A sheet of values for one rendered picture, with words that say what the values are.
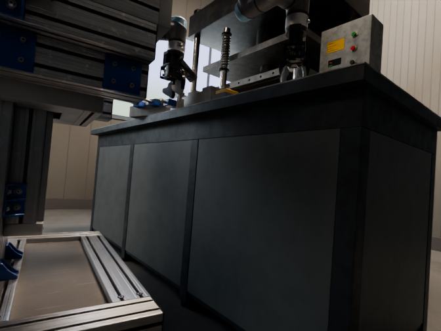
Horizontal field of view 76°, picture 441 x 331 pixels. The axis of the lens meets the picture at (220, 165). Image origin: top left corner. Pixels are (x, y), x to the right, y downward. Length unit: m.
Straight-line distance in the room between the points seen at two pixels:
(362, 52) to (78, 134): 3.03
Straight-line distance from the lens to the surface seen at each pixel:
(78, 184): 3.71
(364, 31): 1.88
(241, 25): 2.65
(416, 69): 3.54
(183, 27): 1.35
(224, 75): 2.41
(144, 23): 0.79
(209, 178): 1.05
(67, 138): 3.70
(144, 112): 1.47
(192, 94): 1.26
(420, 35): 3.66
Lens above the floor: 0.54
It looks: 2 degrees up
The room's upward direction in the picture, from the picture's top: 4 degrees clockwise
